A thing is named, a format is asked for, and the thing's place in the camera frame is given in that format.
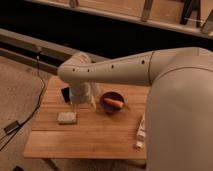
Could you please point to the black ceramic cup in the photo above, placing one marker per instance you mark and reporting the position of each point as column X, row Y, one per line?
column 65, row 93

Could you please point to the dark brown bowl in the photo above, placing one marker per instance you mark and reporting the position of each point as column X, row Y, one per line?
column 109, row 109

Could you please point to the wooden table board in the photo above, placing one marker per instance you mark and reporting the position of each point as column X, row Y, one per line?
column 96, row 135

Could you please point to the small black power adapter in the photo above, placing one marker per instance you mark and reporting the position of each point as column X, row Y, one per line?
column 11, row 127

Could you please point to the orange carrot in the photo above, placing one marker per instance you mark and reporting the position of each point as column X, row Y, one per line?
column 113, row 102

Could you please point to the white toy figure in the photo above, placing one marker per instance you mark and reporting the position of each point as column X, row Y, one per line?
column 141, row 134

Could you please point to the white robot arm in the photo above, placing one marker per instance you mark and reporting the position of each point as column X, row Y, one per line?
column 179, row 109

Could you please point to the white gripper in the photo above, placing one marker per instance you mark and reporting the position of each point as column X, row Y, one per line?
column 81, row 93

